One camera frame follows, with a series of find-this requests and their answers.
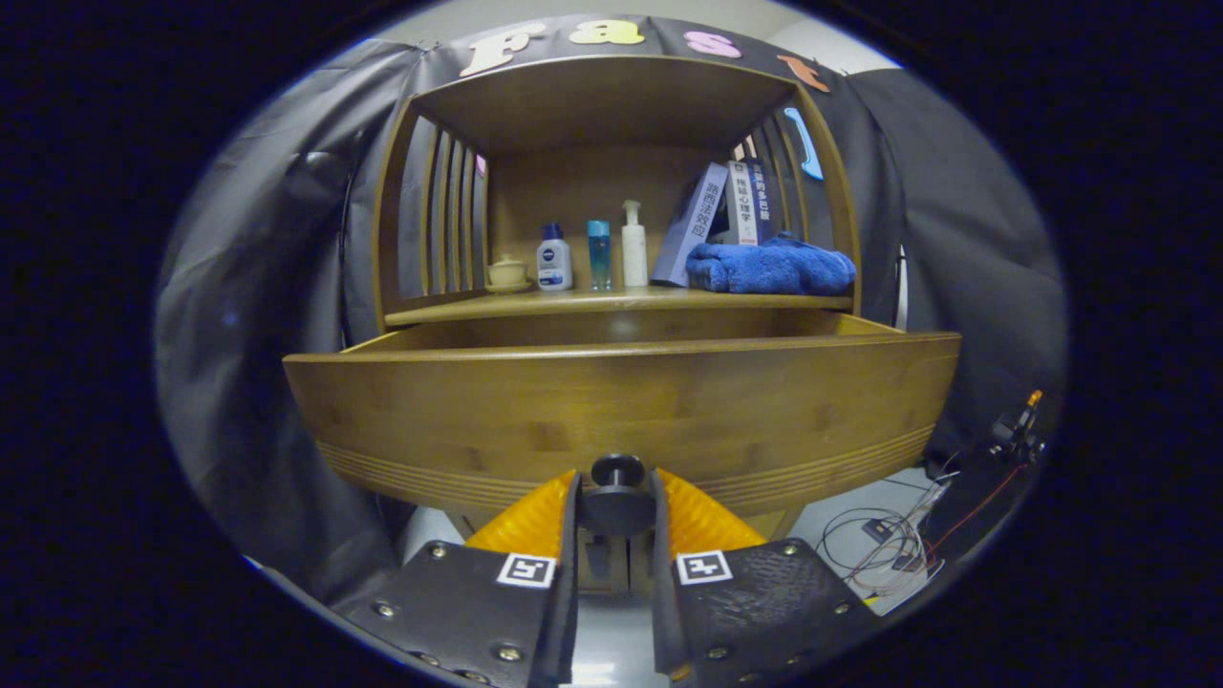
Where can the white spine book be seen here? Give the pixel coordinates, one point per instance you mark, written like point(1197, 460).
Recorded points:
point(741, 201)

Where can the wooden drawer with black knob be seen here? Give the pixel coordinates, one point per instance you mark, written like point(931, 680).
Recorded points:
point(621, 401)

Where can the dark blue spine book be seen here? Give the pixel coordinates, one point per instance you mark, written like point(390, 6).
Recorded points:
point(767, 196)

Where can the beige lidded teacup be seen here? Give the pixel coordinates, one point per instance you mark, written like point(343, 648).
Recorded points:
point(507, 274)

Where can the wooden countertop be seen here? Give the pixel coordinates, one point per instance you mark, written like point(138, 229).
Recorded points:
point(611, 299)

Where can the small black adapter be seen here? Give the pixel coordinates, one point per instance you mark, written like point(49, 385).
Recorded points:
point(878, 528)

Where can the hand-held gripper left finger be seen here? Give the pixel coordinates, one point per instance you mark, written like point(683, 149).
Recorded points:
point(478, 612)

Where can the leaning white purple book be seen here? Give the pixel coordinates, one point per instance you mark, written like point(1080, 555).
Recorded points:
point(690, 225)

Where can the white pump bottle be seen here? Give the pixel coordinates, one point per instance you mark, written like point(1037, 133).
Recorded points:
point(634, 253)

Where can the white bottle with blue cap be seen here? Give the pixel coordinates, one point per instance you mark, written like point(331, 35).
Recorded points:
point(554, 266)

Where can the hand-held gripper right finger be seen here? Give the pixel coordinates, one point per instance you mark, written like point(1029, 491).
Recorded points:
point(755, 612)

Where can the wooden cabinet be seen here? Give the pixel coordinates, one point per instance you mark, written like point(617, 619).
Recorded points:
point(592, 105)

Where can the blue folded towel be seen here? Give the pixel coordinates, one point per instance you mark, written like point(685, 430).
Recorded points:
point(769, 269)

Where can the black clamp with orange tip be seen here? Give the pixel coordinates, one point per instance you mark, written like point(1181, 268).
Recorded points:
point(1015, 435)

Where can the black backdrop cloth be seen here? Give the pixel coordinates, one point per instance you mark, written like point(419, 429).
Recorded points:
point(248, 315)

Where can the clear blue bottle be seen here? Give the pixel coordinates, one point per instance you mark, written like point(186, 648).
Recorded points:
point(599, 256)

